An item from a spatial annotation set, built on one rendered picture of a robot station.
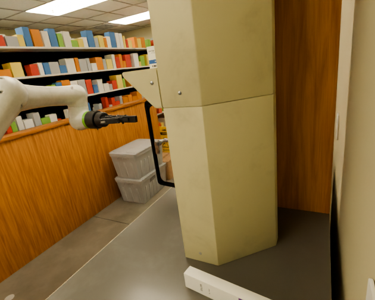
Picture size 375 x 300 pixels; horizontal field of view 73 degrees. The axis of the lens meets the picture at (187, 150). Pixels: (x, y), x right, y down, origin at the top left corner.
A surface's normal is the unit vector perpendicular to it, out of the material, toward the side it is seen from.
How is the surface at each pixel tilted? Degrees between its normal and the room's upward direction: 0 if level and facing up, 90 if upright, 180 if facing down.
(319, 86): 90
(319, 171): 90
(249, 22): 90
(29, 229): 90
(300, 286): 0
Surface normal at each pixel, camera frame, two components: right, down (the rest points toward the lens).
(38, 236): 0.88, 0.04
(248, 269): -0.12, -0.94
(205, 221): -0.45, 0.33
